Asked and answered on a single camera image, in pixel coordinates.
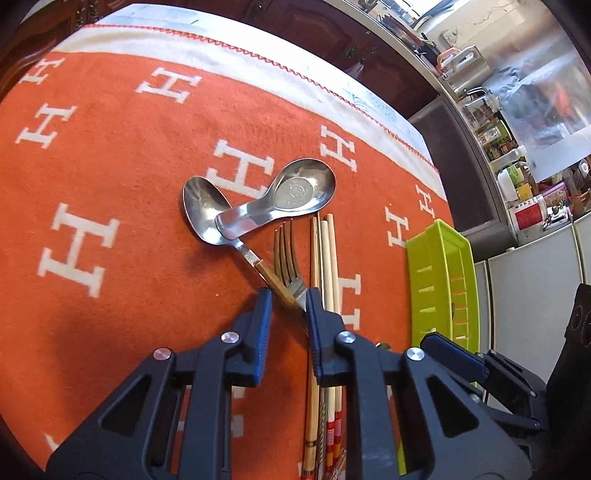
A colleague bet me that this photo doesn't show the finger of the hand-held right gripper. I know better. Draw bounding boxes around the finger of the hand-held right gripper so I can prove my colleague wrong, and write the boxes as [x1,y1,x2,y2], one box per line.
[419,333,549,400]
[468,388,544,433]

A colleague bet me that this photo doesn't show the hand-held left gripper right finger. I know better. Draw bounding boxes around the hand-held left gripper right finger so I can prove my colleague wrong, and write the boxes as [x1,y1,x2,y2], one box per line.
[305,288,532,480]

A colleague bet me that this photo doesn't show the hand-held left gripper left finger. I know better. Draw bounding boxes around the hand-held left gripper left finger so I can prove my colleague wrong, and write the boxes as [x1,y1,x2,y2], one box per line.
[46,288,273,480]

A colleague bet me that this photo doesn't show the steel fork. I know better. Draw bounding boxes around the steel fork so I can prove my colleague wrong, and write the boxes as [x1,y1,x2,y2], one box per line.
[273,220,319,342]

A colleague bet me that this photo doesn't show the green plastic utensil tray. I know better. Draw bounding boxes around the green plastic utensil tray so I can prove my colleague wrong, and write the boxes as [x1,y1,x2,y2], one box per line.
[396,218,482,477]

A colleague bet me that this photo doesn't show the large spoon wooden handle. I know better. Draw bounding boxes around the large spoon wooden handle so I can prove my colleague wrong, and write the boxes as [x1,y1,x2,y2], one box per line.
[182,176,309,324]

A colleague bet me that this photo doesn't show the wide short-handled steel spoon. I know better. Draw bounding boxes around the wide short-handled steel spoon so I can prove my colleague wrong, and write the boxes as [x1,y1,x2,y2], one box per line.
[216,158,337,241]

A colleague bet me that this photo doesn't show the grey refrigerator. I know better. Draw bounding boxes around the grey refrigerator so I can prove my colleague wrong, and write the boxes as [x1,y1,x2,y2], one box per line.
[475,216,591,372]

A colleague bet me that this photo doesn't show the orange printed blanket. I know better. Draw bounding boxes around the orange printed blanket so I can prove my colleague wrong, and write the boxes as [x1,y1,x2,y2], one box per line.
[0,25,455,480]

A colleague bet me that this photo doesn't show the hanging clear plastic bags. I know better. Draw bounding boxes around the hanging clear plastic bags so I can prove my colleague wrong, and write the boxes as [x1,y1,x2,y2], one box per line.
[488,0,591,163]

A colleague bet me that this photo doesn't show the steel electric kettle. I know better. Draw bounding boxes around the steel electric kettle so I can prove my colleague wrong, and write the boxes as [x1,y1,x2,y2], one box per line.
[435,44,491,89]

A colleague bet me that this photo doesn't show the stack of dishes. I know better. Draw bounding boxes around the stack of dishes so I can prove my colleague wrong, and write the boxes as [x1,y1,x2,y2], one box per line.
[373,13,426,48]

